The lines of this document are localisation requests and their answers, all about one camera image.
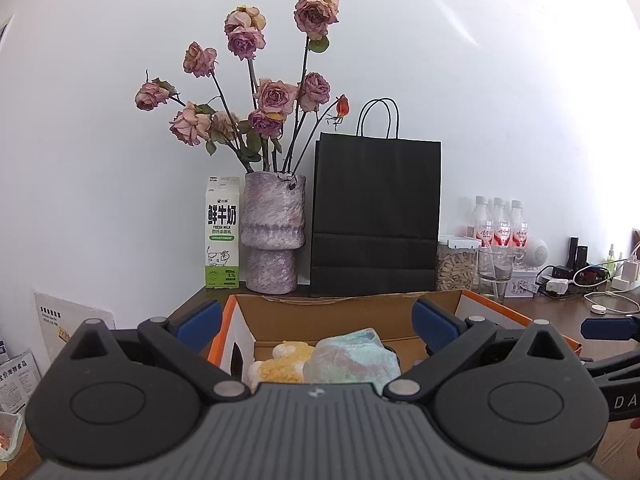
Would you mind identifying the black standing device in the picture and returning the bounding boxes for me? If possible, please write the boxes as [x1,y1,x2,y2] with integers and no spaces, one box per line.
[566,236,588,271]

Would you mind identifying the white cable with puck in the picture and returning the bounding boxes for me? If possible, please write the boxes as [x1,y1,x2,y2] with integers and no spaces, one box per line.
[582,290,640,318]

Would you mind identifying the black paper bag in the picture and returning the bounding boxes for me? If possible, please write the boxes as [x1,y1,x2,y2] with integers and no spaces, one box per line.
[309,98,442,297]

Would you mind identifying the seed storage container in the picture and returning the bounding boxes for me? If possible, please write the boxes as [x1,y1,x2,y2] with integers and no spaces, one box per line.
[436,235,480,292]

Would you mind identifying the white round speaker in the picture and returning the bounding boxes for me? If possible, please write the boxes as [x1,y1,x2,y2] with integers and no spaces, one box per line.
[522,237,549,268]

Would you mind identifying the water bottle right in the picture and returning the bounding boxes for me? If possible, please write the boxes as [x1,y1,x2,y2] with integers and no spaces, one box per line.
[510,200,528,261]

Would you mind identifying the milk carton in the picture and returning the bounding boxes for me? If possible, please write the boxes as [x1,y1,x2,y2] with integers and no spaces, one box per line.
[204,176,241,289]

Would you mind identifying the glass cup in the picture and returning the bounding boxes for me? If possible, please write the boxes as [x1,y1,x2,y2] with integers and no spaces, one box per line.
[477,246,514,304]

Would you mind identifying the water bottle left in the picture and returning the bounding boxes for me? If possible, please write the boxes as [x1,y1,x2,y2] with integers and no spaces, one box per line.
[472,195,495,247]

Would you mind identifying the yellow white plush sheep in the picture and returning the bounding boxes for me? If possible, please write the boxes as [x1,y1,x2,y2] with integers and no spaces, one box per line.
[247,341,314,390]

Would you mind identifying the blue white boxes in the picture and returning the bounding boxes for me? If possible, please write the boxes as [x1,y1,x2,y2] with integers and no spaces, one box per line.
[0,350,41,414]

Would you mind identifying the dried pink roses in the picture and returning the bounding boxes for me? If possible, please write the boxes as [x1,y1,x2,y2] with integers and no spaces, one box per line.
[134,0,350,174]

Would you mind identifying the purple ceramic vase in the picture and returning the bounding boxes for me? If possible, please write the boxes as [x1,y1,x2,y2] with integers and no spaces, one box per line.
[241,171,306,295]

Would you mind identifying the water bottle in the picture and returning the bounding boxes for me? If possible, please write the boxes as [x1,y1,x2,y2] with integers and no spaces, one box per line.
[510,200,528,261]
[472,195,495,247]
[491,197,511,247]

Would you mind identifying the white power adapter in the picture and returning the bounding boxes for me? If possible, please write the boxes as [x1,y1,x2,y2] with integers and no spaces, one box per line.
[544,278,570,296]

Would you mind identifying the water bottle middle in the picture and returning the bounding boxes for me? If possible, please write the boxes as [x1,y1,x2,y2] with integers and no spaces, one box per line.
[491,197,511,247]

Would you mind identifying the white leaning board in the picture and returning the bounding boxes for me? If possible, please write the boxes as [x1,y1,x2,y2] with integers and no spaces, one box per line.
[35,292,116,363]

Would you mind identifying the red cardboard box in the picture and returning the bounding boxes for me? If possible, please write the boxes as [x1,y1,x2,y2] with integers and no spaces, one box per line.
[206,288,585,376]

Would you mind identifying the green white roll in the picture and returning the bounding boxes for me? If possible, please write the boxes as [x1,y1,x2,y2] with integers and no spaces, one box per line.
[303,328,401,392]

